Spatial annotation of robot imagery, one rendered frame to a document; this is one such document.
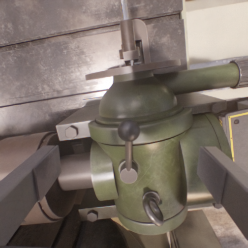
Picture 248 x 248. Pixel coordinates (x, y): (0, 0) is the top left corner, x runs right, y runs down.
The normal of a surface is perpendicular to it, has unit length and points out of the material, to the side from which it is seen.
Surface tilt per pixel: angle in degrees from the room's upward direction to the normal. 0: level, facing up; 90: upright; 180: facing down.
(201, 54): 0
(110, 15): 0
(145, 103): 23
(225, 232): 0
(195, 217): 90
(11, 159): 50
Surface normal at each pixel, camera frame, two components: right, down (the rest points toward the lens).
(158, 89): 0.32, -0.48
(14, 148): -0.15, -0.72
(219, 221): -0.03, 0.26
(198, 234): -0.15, -0.95
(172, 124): 0.44, 0.16
